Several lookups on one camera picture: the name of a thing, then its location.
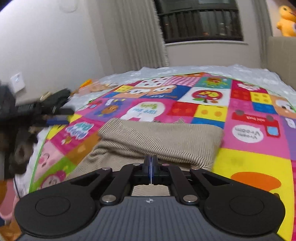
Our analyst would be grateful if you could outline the yellow plush toy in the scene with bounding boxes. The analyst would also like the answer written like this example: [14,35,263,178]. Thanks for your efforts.
[276,6,296,37]

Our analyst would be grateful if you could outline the black clothing pile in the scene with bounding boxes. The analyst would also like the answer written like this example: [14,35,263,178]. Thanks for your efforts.
[16,88,71,115]

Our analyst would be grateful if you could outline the dark barred window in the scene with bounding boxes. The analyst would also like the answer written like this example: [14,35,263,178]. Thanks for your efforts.
[154,0,244,44]

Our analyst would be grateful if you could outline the white wall switch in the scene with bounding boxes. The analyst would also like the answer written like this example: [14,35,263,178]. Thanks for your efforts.
[10,72,26,93]

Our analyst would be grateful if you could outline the brown teddy bear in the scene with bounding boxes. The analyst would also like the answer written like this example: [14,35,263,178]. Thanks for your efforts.
[9,128,38,175]

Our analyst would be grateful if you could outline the beige pleated curtain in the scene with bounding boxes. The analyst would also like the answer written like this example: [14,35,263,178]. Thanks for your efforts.
[99,1,169,73]

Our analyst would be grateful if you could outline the beige striped knit garment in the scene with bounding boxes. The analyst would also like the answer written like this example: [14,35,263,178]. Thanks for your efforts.
[67,117,224,197]

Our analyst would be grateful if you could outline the colourful cartoon patchwork blanket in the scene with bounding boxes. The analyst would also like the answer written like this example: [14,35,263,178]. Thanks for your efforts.
[29,73,295,240]

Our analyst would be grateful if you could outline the pink and orange boxes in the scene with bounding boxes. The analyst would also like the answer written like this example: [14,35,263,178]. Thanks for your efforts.
[78,79,117,95]

